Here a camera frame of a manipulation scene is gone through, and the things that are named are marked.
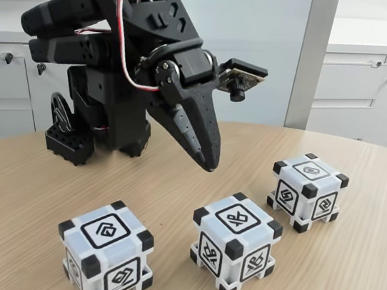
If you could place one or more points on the white cube crossed lines print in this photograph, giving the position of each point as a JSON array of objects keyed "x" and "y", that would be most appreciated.
[{"x": 238, "y": 219}]

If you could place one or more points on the white cube zigzag diamond print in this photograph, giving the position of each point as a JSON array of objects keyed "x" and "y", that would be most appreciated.
[{"x": 312, "y": 171}]

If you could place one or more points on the black disc white line logo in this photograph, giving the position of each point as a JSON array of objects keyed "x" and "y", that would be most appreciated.
[{"x": 61, "y": 113}]

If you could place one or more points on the white cube overlapping squares print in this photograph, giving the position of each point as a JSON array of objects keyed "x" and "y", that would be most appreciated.
[{"x": 105, "y": 233}]

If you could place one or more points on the black cabinet key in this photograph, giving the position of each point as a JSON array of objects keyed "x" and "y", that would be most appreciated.
[
  {"x": 8, "y": 57},
  {"x": 41, "y": 68}
]

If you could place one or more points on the silver cabinet lock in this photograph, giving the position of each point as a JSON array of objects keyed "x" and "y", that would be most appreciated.
[{"x": 377, "y": 63}]

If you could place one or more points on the wrist camera board black mount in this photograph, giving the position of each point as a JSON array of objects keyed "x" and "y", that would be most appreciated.
[{"x": 241, "y": 73}]

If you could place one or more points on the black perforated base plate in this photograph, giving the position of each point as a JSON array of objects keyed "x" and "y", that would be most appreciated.
[{"x": 67, "y": 144}]

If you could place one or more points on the grey metal post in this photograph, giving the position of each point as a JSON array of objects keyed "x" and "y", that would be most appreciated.
[{"x": 317, "y": 37}]

